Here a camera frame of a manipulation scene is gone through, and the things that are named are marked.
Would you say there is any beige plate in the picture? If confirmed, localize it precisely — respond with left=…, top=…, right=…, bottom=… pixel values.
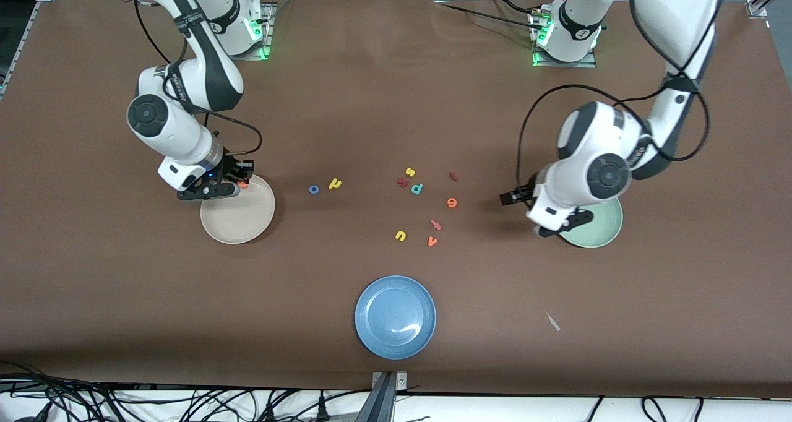
left=200, top=174, right=277, bottom=245

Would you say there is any green plate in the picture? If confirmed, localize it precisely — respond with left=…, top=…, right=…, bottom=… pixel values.
left=557, top=196, right=624, bottom=249

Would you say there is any brown table cover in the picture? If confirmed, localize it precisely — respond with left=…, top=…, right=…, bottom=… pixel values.
left=0, top=0, right=792, bottom=399

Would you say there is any blue plate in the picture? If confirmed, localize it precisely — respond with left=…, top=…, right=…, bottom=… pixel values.
left=354, top=275, right=437, bottom=360

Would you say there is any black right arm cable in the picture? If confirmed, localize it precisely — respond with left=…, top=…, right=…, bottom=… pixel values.
left=132, top=0, right=264, bottom=163

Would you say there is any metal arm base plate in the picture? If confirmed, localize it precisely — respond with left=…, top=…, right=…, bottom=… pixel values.
left=206, top=2, right=276, bottom=61
left=530, top=11, right=598, bottom=69

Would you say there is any black base cable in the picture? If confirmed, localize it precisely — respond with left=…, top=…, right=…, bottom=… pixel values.
left=433, top=0, right=545, bottom=30

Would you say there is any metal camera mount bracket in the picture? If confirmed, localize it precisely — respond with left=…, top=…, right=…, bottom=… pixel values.
left=356, top=371, right=408, bottom=422

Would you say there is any tangled black floor cable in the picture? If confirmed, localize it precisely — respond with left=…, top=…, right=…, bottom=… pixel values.
left=0, top=360, right=124, bottom=422

